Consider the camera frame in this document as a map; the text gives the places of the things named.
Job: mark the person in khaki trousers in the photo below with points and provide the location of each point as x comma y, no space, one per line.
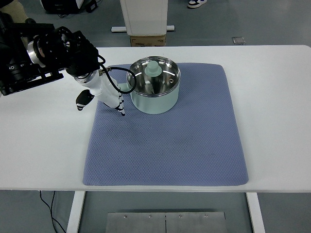
15,9

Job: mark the white table right leg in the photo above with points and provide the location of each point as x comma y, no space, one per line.
255,212

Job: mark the grey floor socket cover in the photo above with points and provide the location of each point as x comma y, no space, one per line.
238,41

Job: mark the white table left leg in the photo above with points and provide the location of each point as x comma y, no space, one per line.
76,212

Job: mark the metal floor plate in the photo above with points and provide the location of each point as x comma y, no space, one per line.
169,222

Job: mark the black equipment on floor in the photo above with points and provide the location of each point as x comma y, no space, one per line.
68,6

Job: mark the green pot with handle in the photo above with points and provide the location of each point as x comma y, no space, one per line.
155,105

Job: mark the white pedestal base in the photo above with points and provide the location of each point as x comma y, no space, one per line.
144,18

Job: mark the white table leg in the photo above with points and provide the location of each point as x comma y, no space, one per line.
255,212
76,212

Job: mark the cardboard box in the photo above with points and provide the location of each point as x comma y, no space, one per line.
148,41

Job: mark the white blue sneaker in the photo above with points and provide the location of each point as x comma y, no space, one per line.
193,4

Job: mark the glass lid with green knob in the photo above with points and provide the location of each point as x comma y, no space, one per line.
153,76

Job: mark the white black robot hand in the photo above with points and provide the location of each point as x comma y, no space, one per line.
100,87

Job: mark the blue quilted mat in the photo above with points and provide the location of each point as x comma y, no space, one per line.
196,143

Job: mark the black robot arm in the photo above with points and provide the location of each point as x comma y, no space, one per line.
33,54

